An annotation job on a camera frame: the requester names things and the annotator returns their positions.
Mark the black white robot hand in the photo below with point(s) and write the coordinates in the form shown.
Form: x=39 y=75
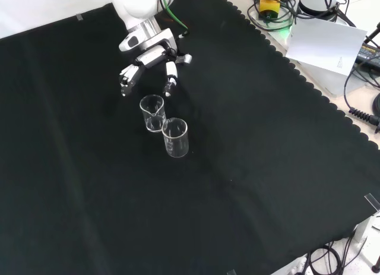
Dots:
x=151 y=56

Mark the clear glass beaker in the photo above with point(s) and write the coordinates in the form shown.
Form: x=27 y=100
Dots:
x=152 y=123
x=175 y=144

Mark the clear plastic cloth clip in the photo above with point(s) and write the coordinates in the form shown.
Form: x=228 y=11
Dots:
x=232 y=272
x=79 y=17
x=371 y=201

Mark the black bench cloth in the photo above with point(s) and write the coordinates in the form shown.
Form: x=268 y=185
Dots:
x=89 y=168

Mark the yellow stop button box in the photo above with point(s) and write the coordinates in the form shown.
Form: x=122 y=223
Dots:
x=269 y=6

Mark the white round device base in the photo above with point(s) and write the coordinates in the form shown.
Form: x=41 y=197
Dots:
x=311 y=3

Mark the white paper sheet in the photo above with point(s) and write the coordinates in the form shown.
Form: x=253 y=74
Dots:
x=323 y=43

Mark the pale grey board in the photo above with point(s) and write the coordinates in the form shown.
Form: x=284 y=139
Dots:
x=329 y=82

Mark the black power brick yellow label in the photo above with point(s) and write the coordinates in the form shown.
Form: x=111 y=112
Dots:
x=368 y=53

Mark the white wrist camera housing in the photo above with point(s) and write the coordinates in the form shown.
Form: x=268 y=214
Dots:
x=129 y=43

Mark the white metal bench bracket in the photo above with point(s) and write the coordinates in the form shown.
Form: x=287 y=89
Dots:
x=363 y=236

